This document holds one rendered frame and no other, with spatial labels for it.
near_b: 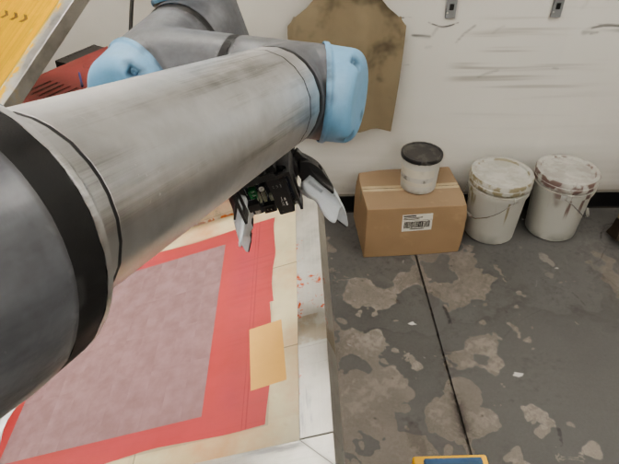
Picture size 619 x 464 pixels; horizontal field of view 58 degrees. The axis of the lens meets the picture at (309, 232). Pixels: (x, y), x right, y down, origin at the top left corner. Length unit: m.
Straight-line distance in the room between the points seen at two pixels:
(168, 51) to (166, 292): 0.55
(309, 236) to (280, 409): 0.27
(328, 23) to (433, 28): 0.49
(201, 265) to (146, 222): 0.75
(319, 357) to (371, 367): 1.72
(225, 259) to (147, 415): 0.29
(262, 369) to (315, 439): 0.16
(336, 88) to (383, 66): 2.34
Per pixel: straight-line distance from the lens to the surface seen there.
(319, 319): 0.72
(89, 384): 0.90
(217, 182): 0.26
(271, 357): 0.75
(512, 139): 3.16
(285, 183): 0.62
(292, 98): 0.36
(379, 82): 2.79
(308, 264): 0.80
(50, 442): 0.87
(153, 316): 0.93
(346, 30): 2.68
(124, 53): 0.47
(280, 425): 0.69
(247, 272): 0.89
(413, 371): 2.41
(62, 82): 2.11
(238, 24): 0.58
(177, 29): 0.50
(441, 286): 2.78
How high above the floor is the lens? 1.86
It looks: 38 degrees down
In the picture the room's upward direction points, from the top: straight up
